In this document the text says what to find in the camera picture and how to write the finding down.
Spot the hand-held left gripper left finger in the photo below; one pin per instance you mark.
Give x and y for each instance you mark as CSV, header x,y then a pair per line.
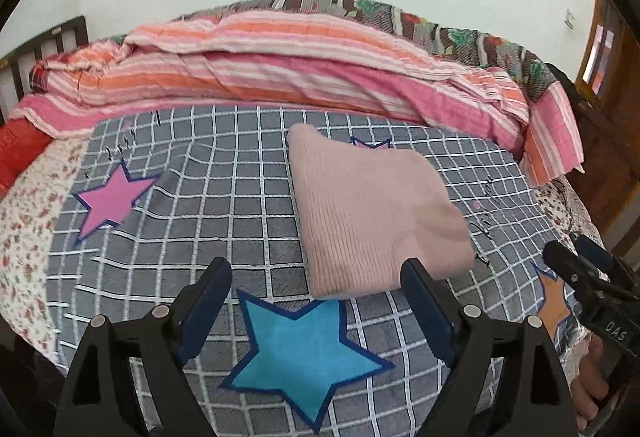
x,y
205,312

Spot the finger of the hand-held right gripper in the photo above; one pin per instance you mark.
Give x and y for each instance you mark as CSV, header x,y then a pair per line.
x,y
595,254
565,262

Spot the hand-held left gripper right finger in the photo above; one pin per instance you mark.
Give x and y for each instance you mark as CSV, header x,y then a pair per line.
x,y
430,312

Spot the pink knit sweater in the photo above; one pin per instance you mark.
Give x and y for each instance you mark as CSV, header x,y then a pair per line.
x,y
360,207

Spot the person's right hand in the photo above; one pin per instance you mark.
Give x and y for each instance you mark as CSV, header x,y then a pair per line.
x,y
590,382

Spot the grey checked star blanket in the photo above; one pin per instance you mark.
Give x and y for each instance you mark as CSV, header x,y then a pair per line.
x,y
200,217

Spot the red pillow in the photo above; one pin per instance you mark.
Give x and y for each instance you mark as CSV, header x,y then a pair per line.
x,y
15,152

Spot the pink orange striped quilt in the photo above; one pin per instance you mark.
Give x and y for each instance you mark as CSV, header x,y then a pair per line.
x,y
300,62

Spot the floral patchwork quilt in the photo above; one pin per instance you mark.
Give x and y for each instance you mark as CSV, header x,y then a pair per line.
x,y
425,29

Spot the wooden headboard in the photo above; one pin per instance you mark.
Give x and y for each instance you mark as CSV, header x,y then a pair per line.
x,y
70,34

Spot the white wall switch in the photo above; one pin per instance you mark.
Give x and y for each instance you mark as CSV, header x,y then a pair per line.
x,y
570,18

